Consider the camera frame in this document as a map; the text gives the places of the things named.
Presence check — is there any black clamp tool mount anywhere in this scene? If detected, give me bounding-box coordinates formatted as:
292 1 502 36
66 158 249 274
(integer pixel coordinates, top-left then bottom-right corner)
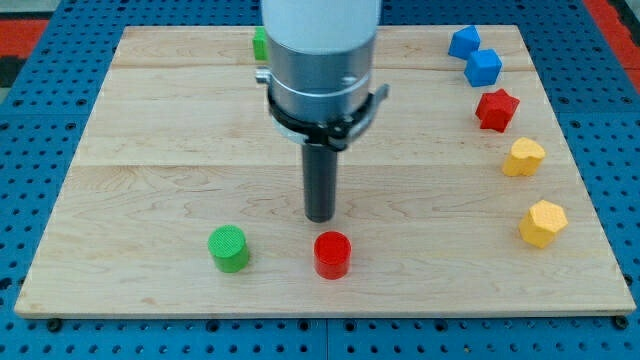
267 84 390 151

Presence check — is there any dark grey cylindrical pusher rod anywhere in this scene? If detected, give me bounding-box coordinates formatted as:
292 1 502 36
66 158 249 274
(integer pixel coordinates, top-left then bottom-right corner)
302 145 338 223

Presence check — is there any red cylinder block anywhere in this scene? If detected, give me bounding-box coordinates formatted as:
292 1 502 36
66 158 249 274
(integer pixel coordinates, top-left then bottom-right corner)
313 231 352 280

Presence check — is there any yellow hexagon block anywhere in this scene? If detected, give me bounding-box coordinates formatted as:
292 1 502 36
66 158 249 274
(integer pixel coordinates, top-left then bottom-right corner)
518 200 568 249

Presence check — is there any green cylinder block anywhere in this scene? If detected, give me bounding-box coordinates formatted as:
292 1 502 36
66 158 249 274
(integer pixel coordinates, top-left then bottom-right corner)
207 225 249 273

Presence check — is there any yellow heart block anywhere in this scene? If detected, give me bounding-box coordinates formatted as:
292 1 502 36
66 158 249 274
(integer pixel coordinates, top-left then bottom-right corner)
502 137 546 177

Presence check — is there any light wooden board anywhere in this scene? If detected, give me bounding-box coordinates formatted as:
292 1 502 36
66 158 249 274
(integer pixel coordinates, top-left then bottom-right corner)
15 25 636 319

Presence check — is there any blue pentagon block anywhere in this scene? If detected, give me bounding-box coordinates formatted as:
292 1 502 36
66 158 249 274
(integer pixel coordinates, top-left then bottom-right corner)
448 25 481 60

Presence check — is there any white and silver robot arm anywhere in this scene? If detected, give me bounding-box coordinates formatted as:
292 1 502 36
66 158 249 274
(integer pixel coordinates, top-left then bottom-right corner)
256 0 389 223

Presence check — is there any green block behind arm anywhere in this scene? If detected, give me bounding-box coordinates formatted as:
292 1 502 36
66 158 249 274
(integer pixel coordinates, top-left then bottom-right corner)
252 26 268 62

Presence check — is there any red star block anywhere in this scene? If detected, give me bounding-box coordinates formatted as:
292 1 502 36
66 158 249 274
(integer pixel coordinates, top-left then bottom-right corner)
475 89 520 133

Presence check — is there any blue cube block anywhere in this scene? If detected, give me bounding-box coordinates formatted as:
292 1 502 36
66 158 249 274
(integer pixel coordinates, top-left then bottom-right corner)
464 49 502 87

